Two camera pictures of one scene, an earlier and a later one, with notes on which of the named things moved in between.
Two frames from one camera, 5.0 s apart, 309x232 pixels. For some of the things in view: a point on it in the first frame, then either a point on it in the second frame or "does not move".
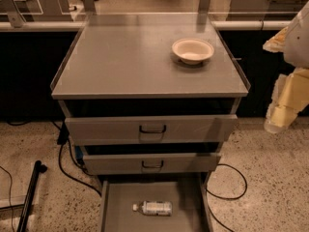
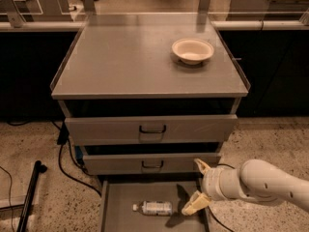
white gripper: (297, 43) → (211, 182)
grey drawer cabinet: (150, 99) does not move
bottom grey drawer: (187, 192) does not move
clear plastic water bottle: (154, 208) does not move
